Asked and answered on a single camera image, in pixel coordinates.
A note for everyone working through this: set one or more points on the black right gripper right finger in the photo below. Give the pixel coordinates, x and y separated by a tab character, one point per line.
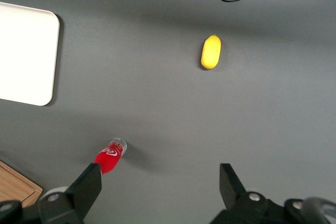
236	192

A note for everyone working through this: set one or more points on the wooden cutting board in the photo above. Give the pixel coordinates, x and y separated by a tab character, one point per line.
15	186

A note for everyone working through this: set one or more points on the yellow lemon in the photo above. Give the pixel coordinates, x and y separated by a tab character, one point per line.
211	52

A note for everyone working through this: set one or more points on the red cola glass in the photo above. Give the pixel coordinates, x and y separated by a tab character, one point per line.
110	157

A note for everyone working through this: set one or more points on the white rectangular tray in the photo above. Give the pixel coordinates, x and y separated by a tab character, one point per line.
26	53

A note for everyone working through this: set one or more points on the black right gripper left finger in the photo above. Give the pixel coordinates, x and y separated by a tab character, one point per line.
78	195

